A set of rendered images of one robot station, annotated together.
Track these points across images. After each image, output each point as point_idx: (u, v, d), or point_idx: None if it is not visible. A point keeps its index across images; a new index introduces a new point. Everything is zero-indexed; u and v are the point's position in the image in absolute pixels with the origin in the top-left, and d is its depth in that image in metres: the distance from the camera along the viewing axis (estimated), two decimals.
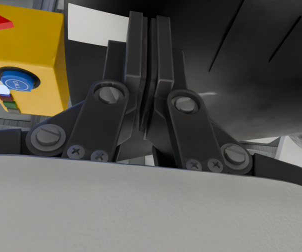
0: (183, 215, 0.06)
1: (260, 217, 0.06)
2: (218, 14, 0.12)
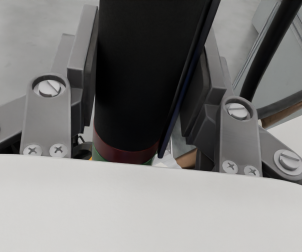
0: (183, 215, 0.06)
1: (260, 217, 0.06)
2: None
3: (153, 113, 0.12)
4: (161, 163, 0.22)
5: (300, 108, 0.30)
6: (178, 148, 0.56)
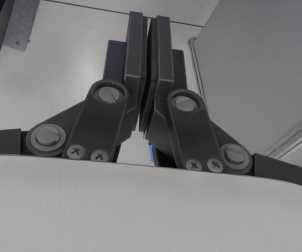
0: (183, 215, 0.06)
1: (260, 217, 0.06)
2: None
3: None
4: None
5: None
6: None
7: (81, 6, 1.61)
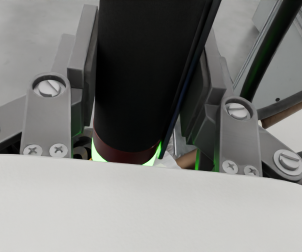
0: (183, 215, 0.06)
1: (260, 217, 0.06)
2: None
3: (153, 113, 0.12)
4: (161, 164, 0.22)
5: (300, 108, 0.30)
6: (181, 139, 0.54)
7: None
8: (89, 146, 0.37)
